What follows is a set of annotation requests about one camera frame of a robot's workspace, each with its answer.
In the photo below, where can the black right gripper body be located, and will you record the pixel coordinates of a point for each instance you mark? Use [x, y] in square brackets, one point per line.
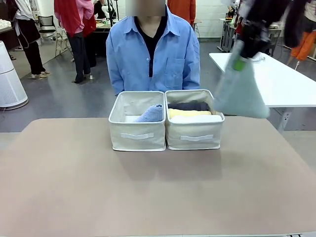
[255, 37]

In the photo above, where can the grey-green cone towel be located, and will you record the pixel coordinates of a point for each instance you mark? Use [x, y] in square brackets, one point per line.
[239, 93]

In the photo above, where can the white towel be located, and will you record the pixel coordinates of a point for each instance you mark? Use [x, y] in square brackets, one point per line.
[195, 119]

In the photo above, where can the yellow towel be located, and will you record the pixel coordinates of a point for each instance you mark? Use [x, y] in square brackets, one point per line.
[187, 113]

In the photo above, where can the lavender blue cone towel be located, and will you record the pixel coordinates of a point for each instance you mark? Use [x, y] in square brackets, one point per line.
[150, 114]

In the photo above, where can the metal-legged background desk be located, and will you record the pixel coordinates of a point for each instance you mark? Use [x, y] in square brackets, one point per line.
[225, 22]

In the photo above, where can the white background table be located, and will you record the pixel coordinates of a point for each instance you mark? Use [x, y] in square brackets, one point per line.
[284, 81]

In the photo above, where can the mannequin with orange trousers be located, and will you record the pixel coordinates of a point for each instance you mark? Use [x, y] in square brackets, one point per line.
[308, 44]

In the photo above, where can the dark grey rolled towel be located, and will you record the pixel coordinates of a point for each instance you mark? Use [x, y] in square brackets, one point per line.
[187, 105]

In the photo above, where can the person in orange top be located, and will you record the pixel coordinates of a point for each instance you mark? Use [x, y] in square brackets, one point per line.
[181, 10]

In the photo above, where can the beige fabric storage box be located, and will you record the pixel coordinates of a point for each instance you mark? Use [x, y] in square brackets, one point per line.
[195, 138]
[138, 138]

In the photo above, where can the person in blue shirt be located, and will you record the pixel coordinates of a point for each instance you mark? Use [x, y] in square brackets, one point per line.
[128, 56]

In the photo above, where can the cluttered dark background table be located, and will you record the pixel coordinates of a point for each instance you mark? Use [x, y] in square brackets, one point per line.
[102, 27]

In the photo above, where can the person in red and pink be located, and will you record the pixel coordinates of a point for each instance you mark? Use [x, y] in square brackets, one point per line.
[69, 19]

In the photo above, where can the black office chair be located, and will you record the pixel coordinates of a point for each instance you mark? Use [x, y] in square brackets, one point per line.
[47, 30]

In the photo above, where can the white cylindrical air purifier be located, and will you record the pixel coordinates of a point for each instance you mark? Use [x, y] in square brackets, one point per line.
[10, 81]

